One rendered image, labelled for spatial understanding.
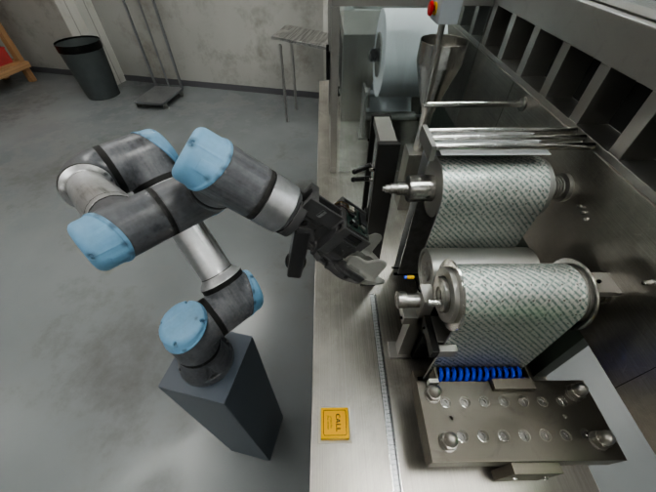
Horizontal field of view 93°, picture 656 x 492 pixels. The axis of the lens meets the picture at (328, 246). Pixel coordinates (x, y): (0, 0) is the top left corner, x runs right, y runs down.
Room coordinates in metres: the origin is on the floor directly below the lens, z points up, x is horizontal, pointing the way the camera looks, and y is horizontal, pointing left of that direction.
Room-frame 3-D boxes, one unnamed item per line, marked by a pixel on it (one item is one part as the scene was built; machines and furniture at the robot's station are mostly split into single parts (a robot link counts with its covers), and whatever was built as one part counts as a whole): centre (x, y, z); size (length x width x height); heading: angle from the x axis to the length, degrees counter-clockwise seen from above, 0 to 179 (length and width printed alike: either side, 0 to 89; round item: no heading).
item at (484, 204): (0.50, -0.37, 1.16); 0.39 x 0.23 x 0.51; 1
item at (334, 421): (0.20, -0.02, 0.91); 0.07 x 0.07 x 0.02; 1
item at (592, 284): (0.37, -0.50, 1.25); 0.15 x 0.01 x 0.15; 1
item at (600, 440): (0.14, -0.57, 1.05); 0.04 x 0.04 x 0.04
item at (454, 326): (0.37, -0.25, 1.25); 0.15 x 0.01 x 0.15; 1
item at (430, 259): (0.49, -0.37, 1.18); 0.26 x 0.12 x 0.12; 91
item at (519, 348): (0.31, -0.37, 1.11); 0.23 x 0.01 x 0.18; 91
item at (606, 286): (0.37, -0.55, 1.28); 0.06 x 0.05 x 0.02; 91
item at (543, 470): (0.10, -0.43, 0.97); 0.10 x 0.03 x 0.11; 91
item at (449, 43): (1.09, -0.35, 1.50); 0.14 x 0.14 x 0.06
